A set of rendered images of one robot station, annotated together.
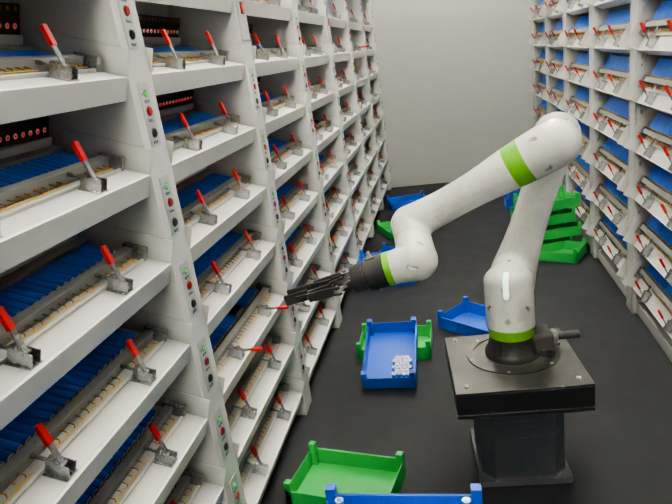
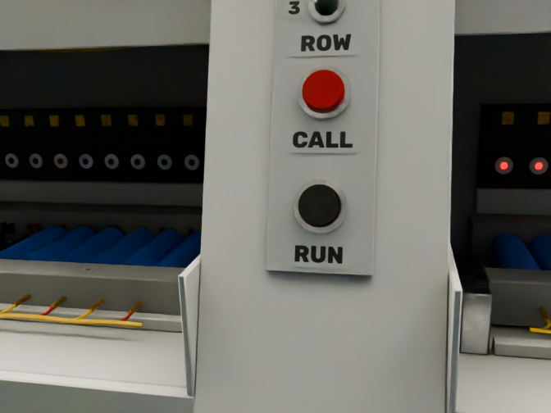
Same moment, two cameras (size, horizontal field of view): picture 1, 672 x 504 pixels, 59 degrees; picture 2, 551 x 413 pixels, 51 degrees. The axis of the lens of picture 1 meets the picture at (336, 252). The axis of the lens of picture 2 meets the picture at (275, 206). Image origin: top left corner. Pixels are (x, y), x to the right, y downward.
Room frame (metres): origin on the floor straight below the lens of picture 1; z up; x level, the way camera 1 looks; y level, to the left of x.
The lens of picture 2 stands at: (1.89, -0.04, 0.53)
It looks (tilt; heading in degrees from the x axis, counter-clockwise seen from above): 3 degrees up; 89
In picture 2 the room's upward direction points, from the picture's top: 2 degrees clockwise
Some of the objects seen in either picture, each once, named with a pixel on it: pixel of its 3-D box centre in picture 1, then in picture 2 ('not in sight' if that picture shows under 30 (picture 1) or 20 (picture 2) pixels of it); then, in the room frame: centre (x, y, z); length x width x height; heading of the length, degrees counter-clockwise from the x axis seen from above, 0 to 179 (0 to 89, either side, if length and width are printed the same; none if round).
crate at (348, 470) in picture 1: (346, 478); not in sight; (1.45, 0.06, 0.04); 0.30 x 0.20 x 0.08; 67
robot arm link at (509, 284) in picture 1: (509, 299); not in sight; (1.50, -0.45, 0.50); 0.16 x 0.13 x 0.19; 157
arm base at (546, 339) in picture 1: (532, 340); not in sight; (1.48, -0.50, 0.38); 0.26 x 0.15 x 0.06; 85
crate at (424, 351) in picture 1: (395, 340); not in sight; (2.27, -0.19, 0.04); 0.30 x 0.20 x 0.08; 78
